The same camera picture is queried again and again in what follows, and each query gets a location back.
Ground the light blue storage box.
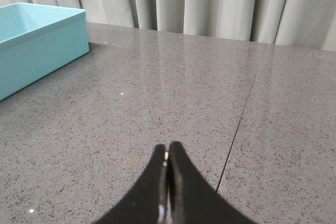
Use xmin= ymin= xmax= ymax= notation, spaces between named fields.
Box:
xmin=1 ymin=3 xmax=89 ymax=99

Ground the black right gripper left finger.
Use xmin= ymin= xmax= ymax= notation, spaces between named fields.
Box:
xmin=96 ymin=144 xmax=167 ymax=223

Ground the grey pleated curtain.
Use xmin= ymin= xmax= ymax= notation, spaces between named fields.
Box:
xmin=1 ymin=0 xmax=335 ymax=51

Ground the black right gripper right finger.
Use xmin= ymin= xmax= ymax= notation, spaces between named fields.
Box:
xmin=169 ymin=142 xmax=254 ymax=223

